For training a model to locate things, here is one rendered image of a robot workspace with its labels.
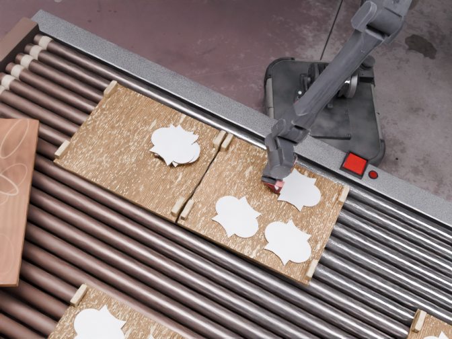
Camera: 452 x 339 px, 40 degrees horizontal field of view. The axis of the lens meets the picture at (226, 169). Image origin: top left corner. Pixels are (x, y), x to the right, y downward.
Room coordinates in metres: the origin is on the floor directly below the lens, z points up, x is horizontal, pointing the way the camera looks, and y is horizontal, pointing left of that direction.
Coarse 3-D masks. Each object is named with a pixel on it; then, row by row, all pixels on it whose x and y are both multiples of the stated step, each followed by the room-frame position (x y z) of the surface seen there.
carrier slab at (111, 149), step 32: (128, 96) 1.19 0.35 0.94; (96, 128) 1.05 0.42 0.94; (128, 128) 1.07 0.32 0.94; (192, 128) 1.12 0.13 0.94; (64, 160) 0.92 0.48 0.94; (96, 160) 0.94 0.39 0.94; (128, 160) 0.96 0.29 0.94; (160, 160) 0.98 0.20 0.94; (128, 192) 0.85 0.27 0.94; (160, 192) 0.87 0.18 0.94; (192, 192) 0.90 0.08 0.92
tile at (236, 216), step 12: (216, 204) 0.86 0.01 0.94; (228, 204) 0.87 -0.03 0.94; (240, 204) 0.87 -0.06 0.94; (216, 216) 0.82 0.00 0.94; (228, 216) 0.83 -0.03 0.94; (240, 216) 0.84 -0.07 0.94; (252, 216) 0.84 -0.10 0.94; (228, 228) 0.79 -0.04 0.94; (240, 228) 0.80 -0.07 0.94; (252, 228) 0.81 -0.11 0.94
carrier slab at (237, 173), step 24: (240, 144) 1.09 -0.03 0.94; (216, 168) 0.99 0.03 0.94; (240, 168) 1.00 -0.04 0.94; (216, 192) 0.90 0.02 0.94; (240, 192) 0.92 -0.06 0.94; (264, 192) 0.94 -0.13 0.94; (336, 192) 0.98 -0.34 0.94; (192, 216) 0.81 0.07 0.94; (264, 216) 0.86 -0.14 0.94; (288, 216) 0.87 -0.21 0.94; (312, 216) 0.89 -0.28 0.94; (336, 216) 0.90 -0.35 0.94; (216, 240) 0.75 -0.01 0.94; (240, 240) 0.77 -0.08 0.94; (264, 240) 0.78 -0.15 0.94; (312, 240) 0.81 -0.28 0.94; (264, 264) 0.71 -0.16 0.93; (288, 264) 0.72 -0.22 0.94
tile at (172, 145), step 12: (156, 132) 1.05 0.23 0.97; (168, 132) 1.06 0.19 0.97; (180, 132) 1.07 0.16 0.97; (156, 144) 1.01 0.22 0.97; (168, 144) 1.02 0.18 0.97; (180, 144) 1.03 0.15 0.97; (192, 144) 1.04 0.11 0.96; (168, 156) 0.98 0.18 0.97; (180, 156) 0.99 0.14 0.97; (192, 156) 0.99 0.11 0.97
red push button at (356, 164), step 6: (348, 156) 1.13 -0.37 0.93; (354, 156) 1.13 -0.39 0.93; (348, 162) 1.10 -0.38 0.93; (354, 162) 1.11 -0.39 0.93; (360, 162) 1.11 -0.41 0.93; (366, 162) 1.12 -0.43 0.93; (348, 168) 1.08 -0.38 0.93; (354, 168) 1.09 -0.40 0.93; (360, 168) 1.09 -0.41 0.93; (360, 174) 1.07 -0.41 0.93
